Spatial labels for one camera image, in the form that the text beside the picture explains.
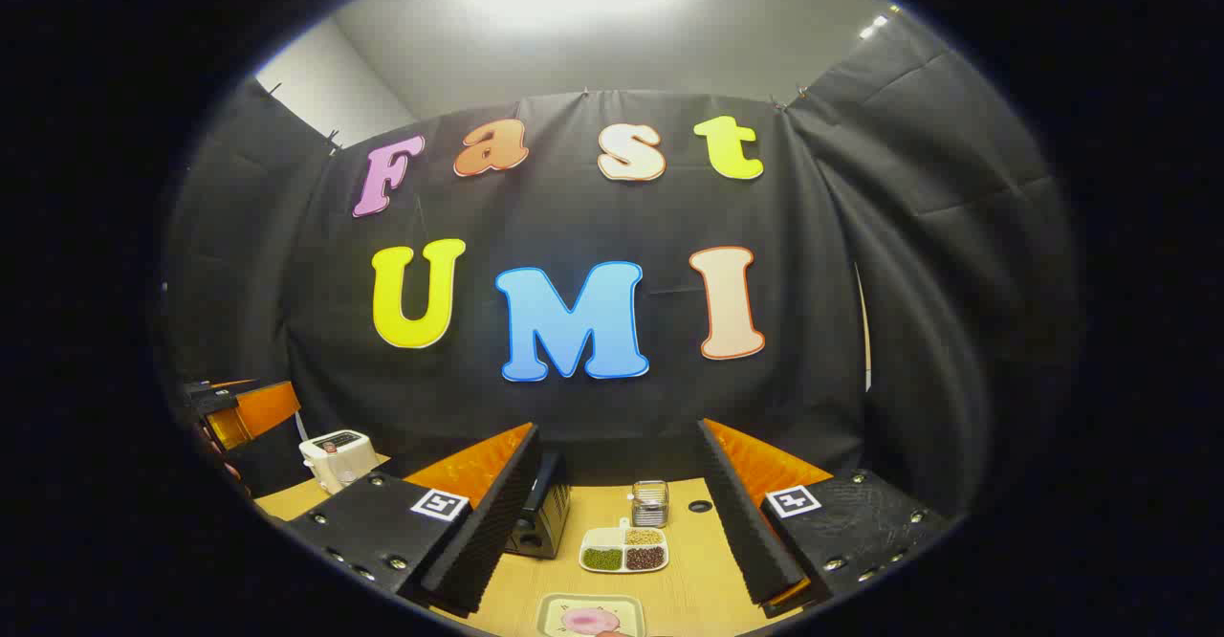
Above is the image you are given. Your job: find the metal wire holder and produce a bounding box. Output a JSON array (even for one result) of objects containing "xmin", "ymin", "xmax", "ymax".
[{"xmin": 631, "ymin": 480, "xmax": 670, "ymax": 529}]

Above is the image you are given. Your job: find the black backdrop cloth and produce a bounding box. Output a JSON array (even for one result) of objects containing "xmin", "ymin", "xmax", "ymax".
[{"xmin": 158, "ymin": 15, "xmax": 1082, "ymax": 523}]

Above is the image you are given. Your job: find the white square plate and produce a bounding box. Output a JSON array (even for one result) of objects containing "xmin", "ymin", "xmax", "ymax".
[{"xmin": 535, "ymin": 593, "xmax": 646, "ymax": 637}]

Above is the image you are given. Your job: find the pink ham slice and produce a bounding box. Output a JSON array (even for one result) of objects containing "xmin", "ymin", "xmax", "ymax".
[{"xmin": 561, "ymin": 606, "xmax": 623, "ymax": 636}]

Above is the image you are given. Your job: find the white divided dish of beans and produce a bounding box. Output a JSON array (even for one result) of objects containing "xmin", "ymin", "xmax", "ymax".
[{"xmin": 579, "ymin": 522, "xmax": 669, "ymax": 575}]

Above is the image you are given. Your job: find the white toaster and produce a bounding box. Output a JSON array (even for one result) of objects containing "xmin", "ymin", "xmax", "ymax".
[{"xmin": 299, "ymin": 429, "xmax": 379, "ymax": 494}]

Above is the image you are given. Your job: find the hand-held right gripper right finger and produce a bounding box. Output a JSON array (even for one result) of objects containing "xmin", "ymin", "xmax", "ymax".
[{"xmin": 696, "ymin": 417, "xmax": 952, "ymax": 619}]

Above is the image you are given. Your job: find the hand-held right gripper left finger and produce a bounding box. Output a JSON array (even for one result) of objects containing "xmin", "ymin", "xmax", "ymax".
[{"xmin": 282, "ymin": 422, "xmax": 543, "ymax": 619}]

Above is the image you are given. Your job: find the black electric oven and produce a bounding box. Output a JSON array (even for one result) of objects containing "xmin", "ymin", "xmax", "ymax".
[{"xmin": 507, "ymin": 450, "xmax": 572, "ymax": 560}]

